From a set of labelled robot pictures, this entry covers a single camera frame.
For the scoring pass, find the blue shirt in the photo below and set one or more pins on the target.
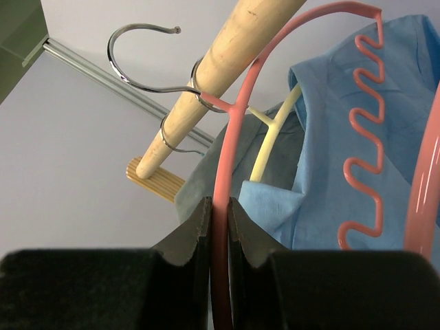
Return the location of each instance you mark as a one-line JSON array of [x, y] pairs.
[[309, 214]]

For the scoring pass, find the empty pink hanger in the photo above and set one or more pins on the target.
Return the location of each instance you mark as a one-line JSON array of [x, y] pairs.
[[424, 196]]

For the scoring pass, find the wooden clothes rack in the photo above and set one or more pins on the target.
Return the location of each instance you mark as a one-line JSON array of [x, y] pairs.
[[249, 28]]

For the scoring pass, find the wooden hanger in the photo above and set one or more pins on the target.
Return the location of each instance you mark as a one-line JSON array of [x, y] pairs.
[[269, 148]]

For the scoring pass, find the pink hanger with chrome hook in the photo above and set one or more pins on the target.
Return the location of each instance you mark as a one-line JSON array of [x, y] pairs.
[[219, 273]]

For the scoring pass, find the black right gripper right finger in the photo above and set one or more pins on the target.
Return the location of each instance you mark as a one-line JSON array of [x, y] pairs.
[[277, 288]]

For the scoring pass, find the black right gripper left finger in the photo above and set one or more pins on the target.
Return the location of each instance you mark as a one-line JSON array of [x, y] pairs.
[[161, 287]]

